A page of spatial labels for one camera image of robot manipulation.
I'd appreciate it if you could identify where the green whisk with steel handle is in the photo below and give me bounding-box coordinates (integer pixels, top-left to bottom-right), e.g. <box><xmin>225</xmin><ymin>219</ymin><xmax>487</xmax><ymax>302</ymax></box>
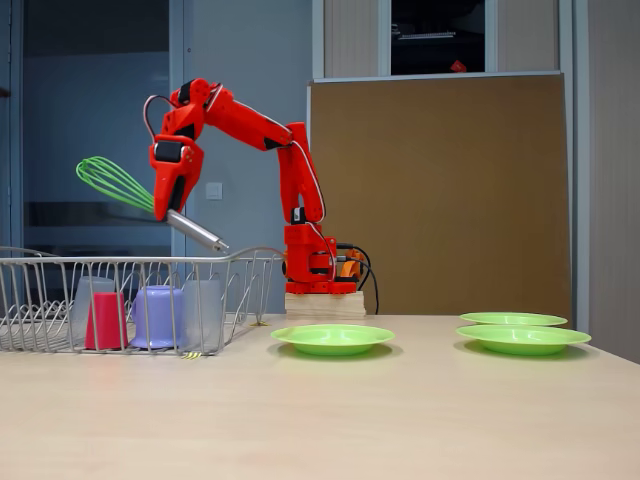
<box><xmin>75</xmin><ymin>156</ymin><xmax>230</xmax><ymax>252</ymax></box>

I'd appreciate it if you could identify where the purple plastic mug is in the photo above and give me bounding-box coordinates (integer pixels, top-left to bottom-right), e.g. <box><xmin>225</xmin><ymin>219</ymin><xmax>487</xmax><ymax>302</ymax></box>
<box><xmin>128</xmin><ymin>285</ymin><xmax>187</xmax><ymax>350</ymax></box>

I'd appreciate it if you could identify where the grey translucent plastic cup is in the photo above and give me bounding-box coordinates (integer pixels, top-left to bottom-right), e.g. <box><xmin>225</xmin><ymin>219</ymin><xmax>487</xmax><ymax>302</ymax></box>
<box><xmin>69</xmin><ymin>276</ymin><xmax>117</xmax><ymax>346</ymax></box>
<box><xmin>180</xmin><ymin>278</ymin><xmax>224</xmax><ymax>354</ymax></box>

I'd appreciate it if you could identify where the red plastic cup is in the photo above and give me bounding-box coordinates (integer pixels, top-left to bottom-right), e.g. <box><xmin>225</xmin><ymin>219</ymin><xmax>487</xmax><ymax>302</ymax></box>
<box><xmin>84</xmin><ymin>292</ymin><xmax>129</xmax><ymax>351</ymax></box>

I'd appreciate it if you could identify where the green plastic plate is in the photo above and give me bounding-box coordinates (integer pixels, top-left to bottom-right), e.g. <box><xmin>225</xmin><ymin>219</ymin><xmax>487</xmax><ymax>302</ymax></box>
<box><xmin>454</xmin><ymin>323</ymin><xmax>593</xmax><ymax>357</ymax></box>
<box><xmin>270</xmin><ymin>323</ymin><xmax>396</xmax><ymax>357</ymax></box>
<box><xmin>458</xmin><ymin>311</ymin><xmax>569</xmax><ymax>329</ymax></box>

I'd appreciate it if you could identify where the blue grey glass door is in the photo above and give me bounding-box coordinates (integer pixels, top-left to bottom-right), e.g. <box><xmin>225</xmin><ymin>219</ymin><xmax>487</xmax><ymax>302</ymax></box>
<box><xmin>9</xmin><ymin>0</ymin><xmax>187</xmax><ymax>259</ymax></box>

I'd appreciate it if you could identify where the wooden base block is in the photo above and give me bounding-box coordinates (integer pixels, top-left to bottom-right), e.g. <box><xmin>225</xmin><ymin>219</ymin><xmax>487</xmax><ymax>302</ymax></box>
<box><xmin>284</xmin><ymin>292</ymin><xmax>367</xmax><ymax>319</ymax></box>

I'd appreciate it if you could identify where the white notebook on shelf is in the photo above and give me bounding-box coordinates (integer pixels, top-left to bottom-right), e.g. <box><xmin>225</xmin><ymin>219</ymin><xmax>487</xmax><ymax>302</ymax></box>
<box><xmin>397</xmin><ymin>30</ymin><xmax>457</xmax><ymax>41</ymax></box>

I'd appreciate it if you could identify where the brown pin board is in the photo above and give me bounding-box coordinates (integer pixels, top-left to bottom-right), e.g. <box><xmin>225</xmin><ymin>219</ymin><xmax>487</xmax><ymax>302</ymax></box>
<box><xmin>305</xmin><ymin>72</ymin><xmax>574</xmax><ymax>321</ymax></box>

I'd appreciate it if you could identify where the white gripper cable loop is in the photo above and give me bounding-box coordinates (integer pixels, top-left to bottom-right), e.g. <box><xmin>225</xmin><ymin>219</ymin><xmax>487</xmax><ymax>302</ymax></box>
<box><xmin>142</xmin><ymin>94</ymin><xmax>177</xmax><ymax>146</ymax></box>

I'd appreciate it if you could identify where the metal wire dish rack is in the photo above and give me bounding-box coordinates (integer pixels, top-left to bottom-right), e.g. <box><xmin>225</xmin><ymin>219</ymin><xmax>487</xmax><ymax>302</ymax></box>
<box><xmin>0</xmin><ymin>245</ymin><xmax>286</xmax><ymax>357</ymax></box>

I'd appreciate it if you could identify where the black base cable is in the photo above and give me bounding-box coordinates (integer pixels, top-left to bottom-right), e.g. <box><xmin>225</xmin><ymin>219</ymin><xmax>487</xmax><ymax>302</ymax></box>
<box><xmin>335</xmin><ymin>242</ymin><xmax>380</xmax><ymax>315</ymax></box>

